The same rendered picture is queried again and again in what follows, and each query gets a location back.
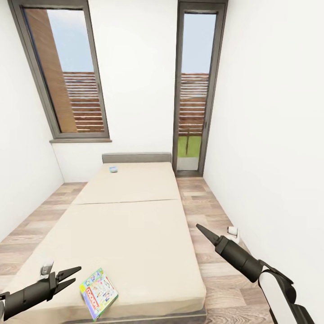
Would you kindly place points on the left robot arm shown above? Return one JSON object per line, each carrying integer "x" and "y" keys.
{"x": 47, "y": 285}

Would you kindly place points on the door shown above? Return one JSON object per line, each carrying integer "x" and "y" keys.
{"x": 199, "y": 37}

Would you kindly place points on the fixed window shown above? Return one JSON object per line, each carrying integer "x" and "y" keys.
{"x": 58, "y": 41}

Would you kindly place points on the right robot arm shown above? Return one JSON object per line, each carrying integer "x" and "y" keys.
{"x": 277, "y": 287}

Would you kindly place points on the bed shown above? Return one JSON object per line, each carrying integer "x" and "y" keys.
{"x": 130, "y": 223}

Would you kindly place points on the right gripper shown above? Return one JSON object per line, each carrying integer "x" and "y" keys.
{"x": 228, "y": 249}

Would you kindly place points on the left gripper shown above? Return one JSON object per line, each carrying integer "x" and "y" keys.
{"x": 47, "y": 288}

